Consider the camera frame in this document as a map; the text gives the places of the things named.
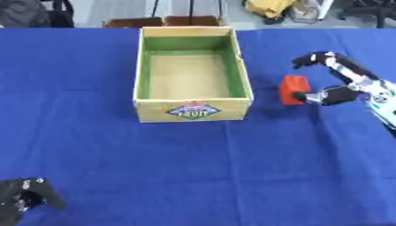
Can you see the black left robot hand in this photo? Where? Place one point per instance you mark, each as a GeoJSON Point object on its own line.
{"type": "Point", "coordinates": [20, 194]}

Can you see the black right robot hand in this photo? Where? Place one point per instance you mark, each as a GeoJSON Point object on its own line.
{"type": "Point", "coordinates": [340, 94]}

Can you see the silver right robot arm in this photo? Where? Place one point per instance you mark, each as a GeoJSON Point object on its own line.
{"type": "Point", "coordinates": [384, 103]}

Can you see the tan cardboard box green inside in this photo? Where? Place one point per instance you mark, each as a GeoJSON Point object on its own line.
{"type": "Point", "coordinates": [191, 76]}

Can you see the brown cardboard box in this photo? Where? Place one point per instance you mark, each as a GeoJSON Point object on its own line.
{"type": "Point", "coordinates": [164, 21]}

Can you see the red rectangular block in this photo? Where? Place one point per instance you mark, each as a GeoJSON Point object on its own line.
{"type": "Point", "coordinates": [293, 89]}

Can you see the black office chair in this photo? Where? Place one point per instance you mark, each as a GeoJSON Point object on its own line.
{"type": "Point", "coordinates": [368, 10]}

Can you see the yellow bag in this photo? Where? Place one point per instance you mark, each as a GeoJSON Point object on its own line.
{"type": "Point", "coordinates": [269, 7]}

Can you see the black tripod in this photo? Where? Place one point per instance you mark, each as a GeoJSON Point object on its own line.
{"type": "Point", "coordinates": [189, 8]}

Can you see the dark bag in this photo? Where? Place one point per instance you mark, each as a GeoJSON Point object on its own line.
{"type": "Point", "coordinates": [32, 13]}

